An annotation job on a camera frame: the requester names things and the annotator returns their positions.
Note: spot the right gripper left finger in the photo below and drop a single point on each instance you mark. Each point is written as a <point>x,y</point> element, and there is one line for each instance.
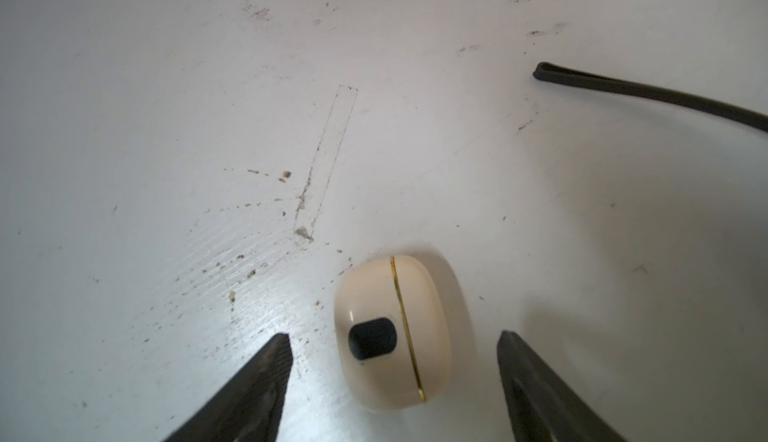
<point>249,406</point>

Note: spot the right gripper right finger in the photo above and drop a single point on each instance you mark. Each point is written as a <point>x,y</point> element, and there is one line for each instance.
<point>540,405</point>

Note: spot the black yellow tape measure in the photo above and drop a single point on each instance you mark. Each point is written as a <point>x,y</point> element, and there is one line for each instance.
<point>546,72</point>

